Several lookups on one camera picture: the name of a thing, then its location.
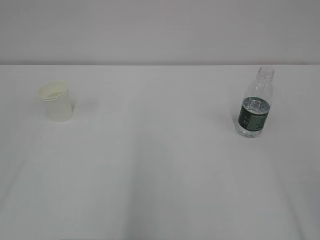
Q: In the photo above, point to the clear water bottle green label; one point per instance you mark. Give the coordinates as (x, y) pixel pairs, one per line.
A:
(256, 104)

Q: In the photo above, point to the white paper cup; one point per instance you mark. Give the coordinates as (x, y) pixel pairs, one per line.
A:
(57, 101)

